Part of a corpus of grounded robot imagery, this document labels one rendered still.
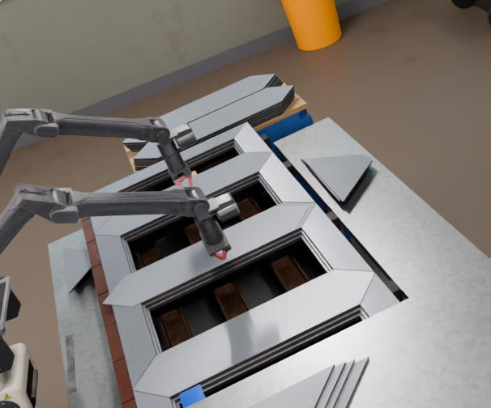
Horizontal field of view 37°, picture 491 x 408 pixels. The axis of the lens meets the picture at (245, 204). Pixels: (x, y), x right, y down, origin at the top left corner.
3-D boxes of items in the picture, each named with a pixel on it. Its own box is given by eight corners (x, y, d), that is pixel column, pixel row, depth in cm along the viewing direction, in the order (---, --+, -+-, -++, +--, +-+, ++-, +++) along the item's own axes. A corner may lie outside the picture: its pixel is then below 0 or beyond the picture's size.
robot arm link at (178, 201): (44, 203, 196) (49, 227, 187) (45, 184, 192) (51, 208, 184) (198, 199, 212) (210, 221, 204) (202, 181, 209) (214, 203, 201)
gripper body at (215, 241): (219, 226, 221) (212, 210, 216) (231, 248, 214) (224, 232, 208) (200, 235, 221) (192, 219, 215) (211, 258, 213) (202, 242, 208)
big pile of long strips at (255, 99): (276, 76, 355) (272, 65, 352) (306, 104, 321) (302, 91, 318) (124, 146, 348) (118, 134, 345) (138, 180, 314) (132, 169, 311)
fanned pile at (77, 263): (91, 236, 311) (87, 229, 309) (103, 286, 278) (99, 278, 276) (64, 249, 310) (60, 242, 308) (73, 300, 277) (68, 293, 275)
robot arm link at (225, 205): (184, 190, 208) (192, 207, 201) (220, 172, 209) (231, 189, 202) (198, 220, 215) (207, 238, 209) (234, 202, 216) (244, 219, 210)
